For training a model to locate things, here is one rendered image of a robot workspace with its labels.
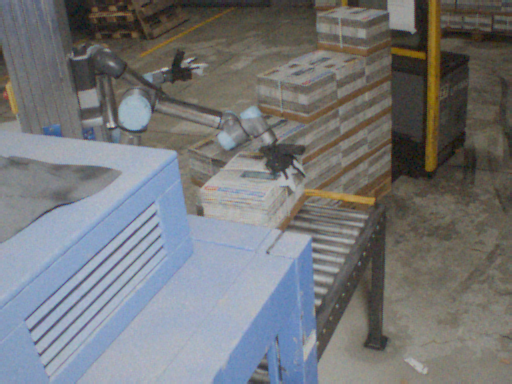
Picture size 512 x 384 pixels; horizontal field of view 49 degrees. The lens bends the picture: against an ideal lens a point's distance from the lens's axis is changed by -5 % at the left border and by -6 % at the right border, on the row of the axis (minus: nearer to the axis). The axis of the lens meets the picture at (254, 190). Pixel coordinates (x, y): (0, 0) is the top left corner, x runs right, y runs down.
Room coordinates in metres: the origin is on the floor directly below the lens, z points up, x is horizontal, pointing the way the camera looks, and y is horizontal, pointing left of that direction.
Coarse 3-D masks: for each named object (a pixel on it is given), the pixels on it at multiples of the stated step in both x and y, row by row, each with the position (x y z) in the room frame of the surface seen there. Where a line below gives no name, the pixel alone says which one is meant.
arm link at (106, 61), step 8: (96, 56) 2.72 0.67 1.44; (104, 56) 2.71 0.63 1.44; (112, 56) 2.71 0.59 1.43; (96, 64) 2.71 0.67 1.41; (104, 64) 2.69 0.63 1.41; (112, 64) 2.69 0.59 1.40; (120, 64) 2.71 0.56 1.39; (104, 72) 2.71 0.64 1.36; (112, 72) 2.69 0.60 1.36; (120, 72) 2.70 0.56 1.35; (128, 72) 2.73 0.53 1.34; (128, 80) 2.73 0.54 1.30; (136, 80) 2.74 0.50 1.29; (144, 80) 2.77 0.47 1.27; (152, 88) 2.79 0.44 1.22; (168, 96) 2.84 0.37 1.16
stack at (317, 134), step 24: (360, 96) 3.40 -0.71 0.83; (288, 120) 3.13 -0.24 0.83; (336, 120) 3.23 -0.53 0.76; (360, 120) 3.39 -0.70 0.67; (216, 144) 2.91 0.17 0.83; (240, 144) 2.88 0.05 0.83; (312, 144) 3.06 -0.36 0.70; (360, 144) 3.39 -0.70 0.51; (192, 168) 2.89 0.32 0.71; (216, 168) 2.76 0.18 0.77; (312, 168) 3.04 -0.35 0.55; (336, 168) 3.21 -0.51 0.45; (360, 168) 3.38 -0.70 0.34
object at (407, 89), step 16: (400, 64) 4.07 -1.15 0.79; (416, 64) 4.02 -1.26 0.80; (448, 64) 3.97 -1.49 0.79; (464, 64) 4.10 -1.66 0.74; (400, 80) 4.04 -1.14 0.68; (416, 80) 3.94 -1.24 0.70; (448, 80) 3.93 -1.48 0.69; (464, 80) 4.10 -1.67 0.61; (400, 96) 4.04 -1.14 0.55; (416, 96) 3.94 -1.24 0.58; (448, 96) 3.94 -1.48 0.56; (464, 96) 4.11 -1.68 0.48; (400, 112) 4.04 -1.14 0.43; (416, 112) 3.94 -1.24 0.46; (448, 112) 3.93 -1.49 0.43; (464, 112) 4.12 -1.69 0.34; (400, 128) 4.04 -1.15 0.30; (416, 128) 3.94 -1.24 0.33; (448, 128) 3.93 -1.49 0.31; (464, 128) 4.15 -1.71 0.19; (448, 144) 3.96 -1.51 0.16
